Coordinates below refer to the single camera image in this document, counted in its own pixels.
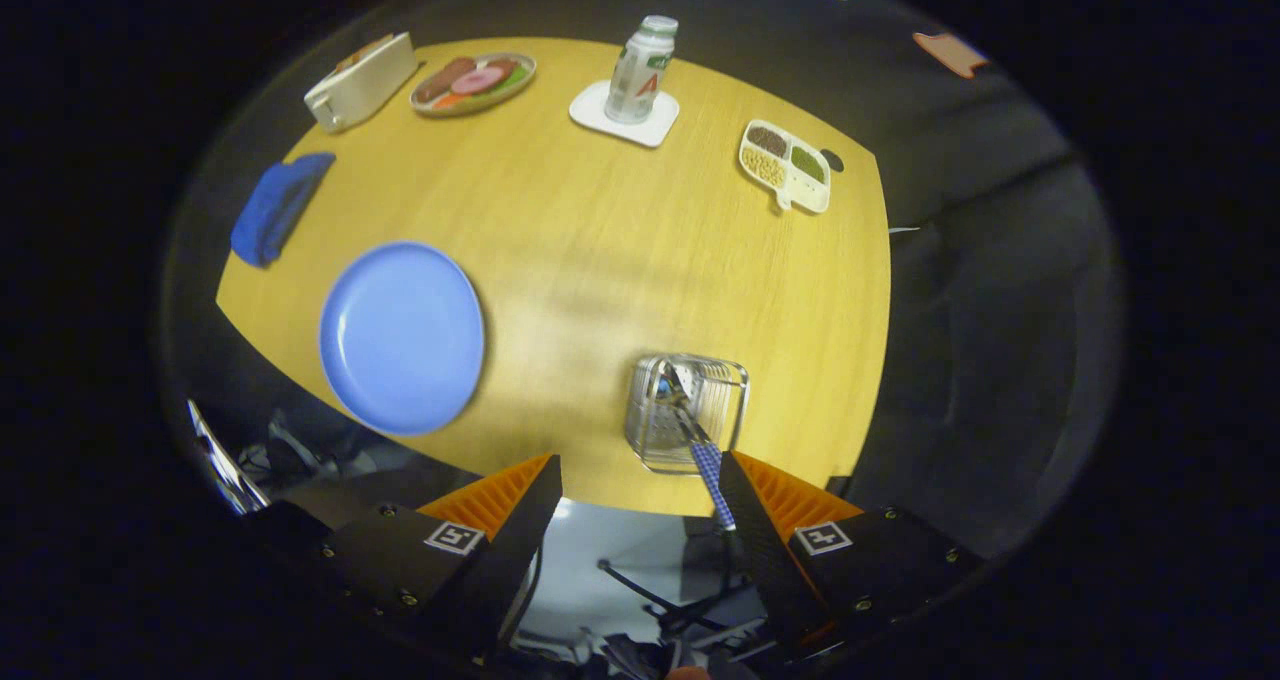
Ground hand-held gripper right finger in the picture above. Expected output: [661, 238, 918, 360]
[718, 450, 991, 661]

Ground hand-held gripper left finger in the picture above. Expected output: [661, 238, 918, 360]
[296, 453, 564, 661]

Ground spoon with checkered handle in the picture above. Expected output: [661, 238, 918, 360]
[655, 365, 738, 533]

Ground black chair base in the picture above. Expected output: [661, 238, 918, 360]
[598, 558, 761, 651]

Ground blue round plate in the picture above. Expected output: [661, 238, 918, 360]
[319, 241, 486, 437]

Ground chrome chair leg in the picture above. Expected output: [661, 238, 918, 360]
[187, 400, 271, 516]

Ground white divided bean tray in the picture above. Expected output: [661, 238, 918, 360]
[738, 119, 832, 214]

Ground blue folded cloth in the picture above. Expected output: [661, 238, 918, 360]
[230, 152, 337, 268]

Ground white square coaster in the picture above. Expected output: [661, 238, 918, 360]
[569, 80, 681, 149]

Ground small beige food plate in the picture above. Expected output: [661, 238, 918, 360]
[410, 52, 537, 118]

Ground brown meat piece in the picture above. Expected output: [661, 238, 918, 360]
[415, 57, 477, 103]

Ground white toaster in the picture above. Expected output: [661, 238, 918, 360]
[304, 32, 419, 133]

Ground white drink bottle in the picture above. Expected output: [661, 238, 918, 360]
[604, 15, 679, 125]

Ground brown toast slice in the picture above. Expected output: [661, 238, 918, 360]
[335, 35, 395, 72]

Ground metal wire basket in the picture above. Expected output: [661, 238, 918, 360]
[624, 353, 751, 477]

